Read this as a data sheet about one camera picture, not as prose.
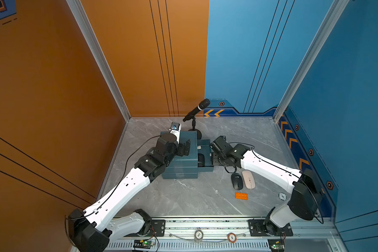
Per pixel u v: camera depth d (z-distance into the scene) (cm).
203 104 84
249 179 87
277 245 71
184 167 78
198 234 67
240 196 83
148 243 71
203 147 82
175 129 62
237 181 87
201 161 85
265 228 66
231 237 71
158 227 74
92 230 38
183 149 65
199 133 112
